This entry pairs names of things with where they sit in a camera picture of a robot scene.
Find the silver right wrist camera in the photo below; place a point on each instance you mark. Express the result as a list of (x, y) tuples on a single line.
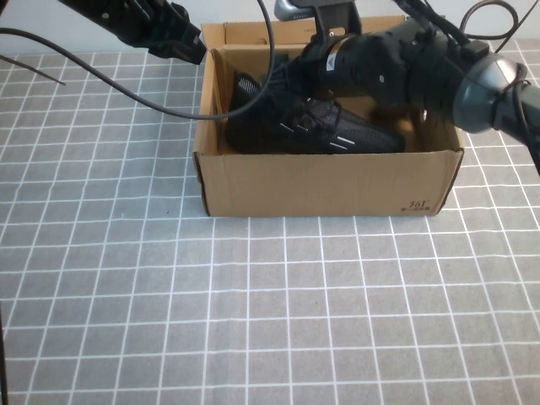
[(295, 9)]

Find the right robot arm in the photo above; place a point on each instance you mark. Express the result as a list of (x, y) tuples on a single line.
[(485, 93)]

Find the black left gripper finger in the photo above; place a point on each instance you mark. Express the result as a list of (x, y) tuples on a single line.
[(175, 48), (185, 27)]

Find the black right camera bracket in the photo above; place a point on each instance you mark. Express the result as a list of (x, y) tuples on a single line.
[(337, 19)]

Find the grey checked tablecloth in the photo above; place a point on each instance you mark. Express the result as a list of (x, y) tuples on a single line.
[(295, 316)]

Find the brown cardboard shoe box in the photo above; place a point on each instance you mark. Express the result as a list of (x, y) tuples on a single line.
[(316, 185)]

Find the black mesh sneaker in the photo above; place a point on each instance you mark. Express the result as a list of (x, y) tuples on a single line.
[(371, 135)]

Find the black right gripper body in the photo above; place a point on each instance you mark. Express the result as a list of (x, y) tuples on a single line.
[(333, 67)]

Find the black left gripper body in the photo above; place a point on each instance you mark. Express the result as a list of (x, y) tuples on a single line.
[(126, 21)]

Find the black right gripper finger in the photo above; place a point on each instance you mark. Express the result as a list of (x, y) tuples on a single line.
[(278, 81), (283, 62)]

